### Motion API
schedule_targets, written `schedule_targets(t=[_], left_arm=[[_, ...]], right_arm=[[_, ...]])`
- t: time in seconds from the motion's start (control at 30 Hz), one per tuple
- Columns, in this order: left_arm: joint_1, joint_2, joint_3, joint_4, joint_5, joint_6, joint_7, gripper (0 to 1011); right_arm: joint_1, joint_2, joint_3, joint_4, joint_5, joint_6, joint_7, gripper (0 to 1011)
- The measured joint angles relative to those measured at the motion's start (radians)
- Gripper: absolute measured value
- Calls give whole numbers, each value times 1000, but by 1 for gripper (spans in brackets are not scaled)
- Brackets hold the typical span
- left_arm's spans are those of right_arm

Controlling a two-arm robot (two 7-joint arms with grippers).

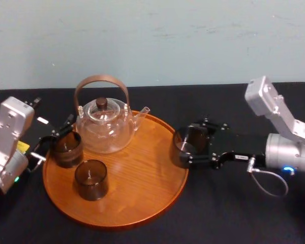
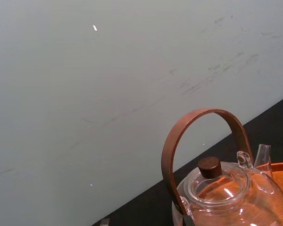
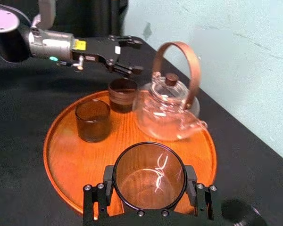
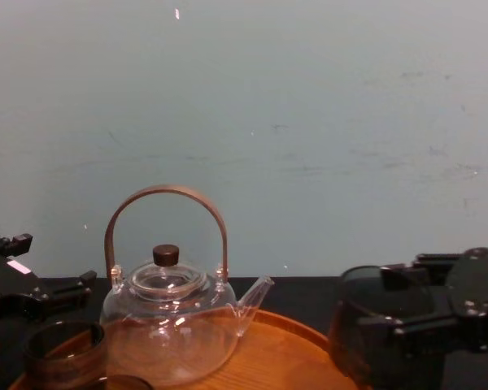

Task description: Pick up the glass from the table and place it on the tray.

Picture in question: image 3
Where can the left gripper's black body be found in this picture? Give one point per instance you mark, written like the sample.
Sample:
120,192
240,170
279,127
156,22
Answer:
96,48

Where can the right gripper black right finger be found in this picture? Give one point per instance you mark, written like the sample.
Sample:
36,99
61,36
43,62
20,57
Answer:
206,200

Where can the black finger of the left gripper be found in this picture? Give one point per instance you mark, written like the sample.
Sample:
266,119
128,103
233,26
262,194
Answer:
127,70
128,42

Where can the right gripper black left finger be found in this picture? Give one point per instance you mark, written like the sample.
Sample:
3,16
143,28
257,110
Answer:
97,200

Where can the clear drinking glass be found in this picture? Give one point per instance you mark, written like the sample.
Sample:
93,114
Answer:
141,179

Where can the round orange wooden tray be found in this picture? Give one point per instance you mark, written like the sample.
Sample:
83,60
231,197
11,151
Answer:
70,160

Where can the brown ribbed wooden cup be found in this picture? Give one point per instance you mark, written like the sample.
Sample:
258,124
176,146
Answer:
121,96

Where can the dark tinted glass cup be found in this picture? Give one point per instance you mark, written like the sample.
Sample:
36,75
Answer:
93,122

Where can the black table cloth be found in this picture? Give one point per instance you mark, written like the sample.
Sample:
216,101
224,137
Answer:
19,141

